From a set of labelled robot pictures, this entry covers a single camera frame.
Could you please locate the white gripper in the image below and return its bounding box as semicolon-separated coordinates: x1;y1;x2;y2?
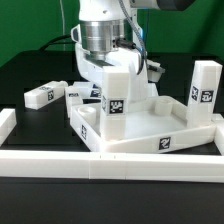
75;43;165;102

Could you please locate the white desk top tray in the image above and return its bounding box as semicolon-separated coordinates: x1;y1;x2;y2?
70;96;216;153

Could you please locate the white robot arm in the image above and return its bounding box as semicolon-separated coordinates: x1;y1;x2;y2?
71;0;195;101

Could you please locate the marker tag sheet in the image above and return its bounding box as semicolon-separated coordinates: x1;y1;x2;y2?
73;82;101;99

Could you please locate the white right fence block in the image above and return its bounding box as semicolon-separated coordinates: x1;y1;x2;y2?
212;114;224;156

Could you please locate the white fence block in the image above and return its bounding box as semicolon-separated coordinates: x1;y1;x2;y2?
212;114;224;156
0;108;17;146

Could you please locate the white left fence block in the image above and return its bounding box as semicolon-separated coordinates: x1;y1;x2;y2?
0;108;17;146

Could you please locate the white front fence bar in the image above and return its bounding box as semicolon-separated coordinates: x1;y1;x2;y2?
0;150;224;183

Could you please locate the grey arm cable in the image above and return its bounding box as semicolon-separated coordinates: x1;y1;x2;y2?
113;0;149;76

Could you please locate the black cable with connector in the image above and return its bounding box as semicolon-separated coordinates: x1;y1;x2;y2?
38;33;81;52

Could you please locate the white thin cable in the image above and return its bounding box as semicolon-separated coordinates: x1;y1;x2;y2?
59;0;67;52

